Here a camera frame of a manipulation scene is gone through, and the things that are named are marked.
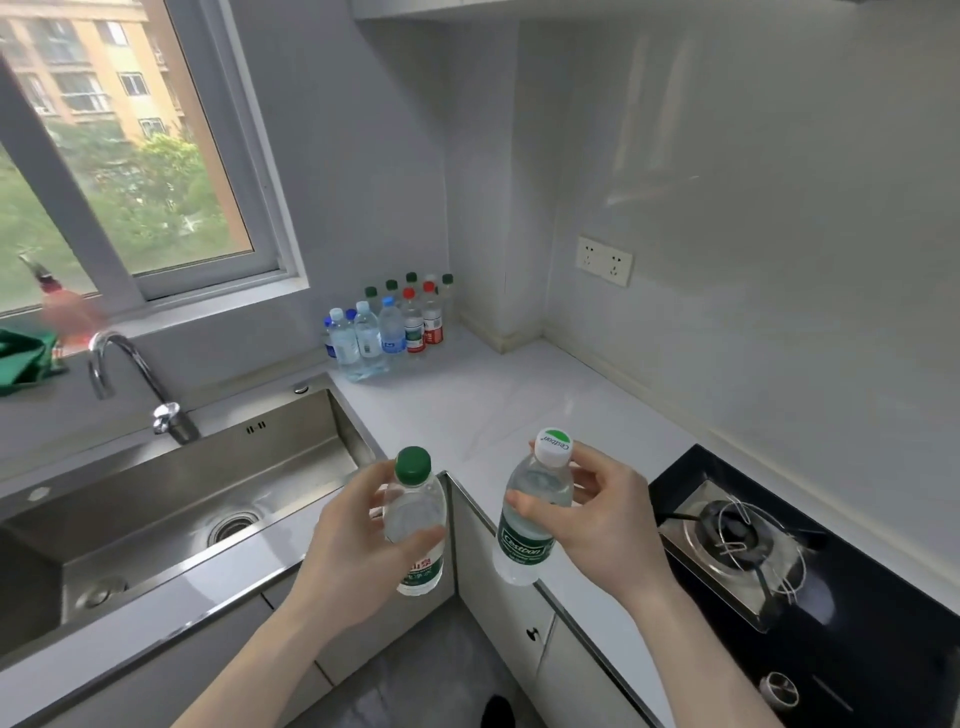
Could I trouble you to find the stainless steel sink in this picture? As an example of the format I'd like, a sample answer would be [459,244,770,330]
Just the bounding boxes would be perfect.
[0,386,381,667]

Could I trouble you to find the white wall power outlet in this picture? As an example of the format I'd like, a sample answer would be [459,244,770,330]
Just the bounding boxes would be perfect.
[575,235,634,288]

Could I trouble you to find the person's left hand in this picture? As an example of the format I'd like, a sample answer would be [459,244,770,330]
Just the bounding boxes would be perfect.
[288,460,449,637]

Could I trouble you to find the green cloth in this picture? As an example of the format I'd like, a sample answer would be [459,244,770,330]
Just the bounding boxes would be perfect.
[0,328,69,399]

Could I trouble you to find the gas burner with pan support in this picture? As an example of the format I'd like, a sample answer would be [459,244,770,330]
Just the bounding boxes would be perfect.
[658,480,831,633]

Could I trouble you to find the person's right hand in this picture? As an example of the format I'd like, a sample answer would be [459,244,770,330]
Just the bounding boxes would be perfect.
[504,441,678,603]

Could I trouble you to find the green-capped clear water bottle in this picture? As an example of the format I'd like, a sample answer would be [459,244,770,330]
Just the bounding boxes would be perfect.
[379,446,450,598]

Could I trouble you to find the grey cabinet door with knob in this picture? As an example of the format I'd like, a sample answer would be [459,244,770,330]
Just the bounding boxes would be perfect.
[448,476,558,682]

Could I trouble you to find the black glass gas stove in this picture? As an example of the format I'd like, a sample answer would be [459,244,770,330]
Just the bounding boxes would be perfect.
[648,444,960,728]

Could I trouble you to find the person's left forearm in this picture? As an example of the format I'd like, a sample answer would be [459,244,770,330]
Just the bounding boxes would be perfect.
[171,592,357,728]

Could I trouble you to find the silver stove knob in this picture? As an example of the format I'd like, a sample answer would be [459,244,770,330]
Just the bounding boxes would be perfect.
[758,670,801,711]

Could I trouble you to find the chrome kitchen faucet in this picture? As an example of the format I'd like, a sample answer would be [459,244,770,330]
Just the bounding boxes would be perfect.
[87,331,202,446]

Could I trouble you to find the red spray bottle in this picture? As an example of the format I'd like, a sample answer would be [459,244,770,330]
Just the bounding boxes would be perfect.
[18,253,104,355]

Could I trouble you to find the white-capped green-label water bottle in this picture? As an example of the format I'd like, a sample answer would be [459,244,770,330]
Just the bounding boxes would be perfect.
[491,427,577,588]

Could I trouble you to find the group of small water bottles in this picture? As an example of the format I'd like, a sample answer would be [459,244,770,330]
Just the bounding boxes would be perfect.
[324,271,456,382]

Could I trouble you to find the sliding glass window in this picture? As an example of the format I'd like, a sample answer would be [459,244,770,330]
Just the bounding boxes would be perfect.
[0,0,311,325]

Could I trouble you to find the person's right forearm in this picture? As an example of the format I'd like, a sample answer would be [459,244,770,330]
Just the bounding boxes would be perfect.
[622,568,786,728]

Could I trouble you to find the round sink drain strainer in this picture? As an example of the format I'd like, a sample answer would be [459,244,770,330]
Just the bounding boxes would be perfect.
[206,511,262,547]

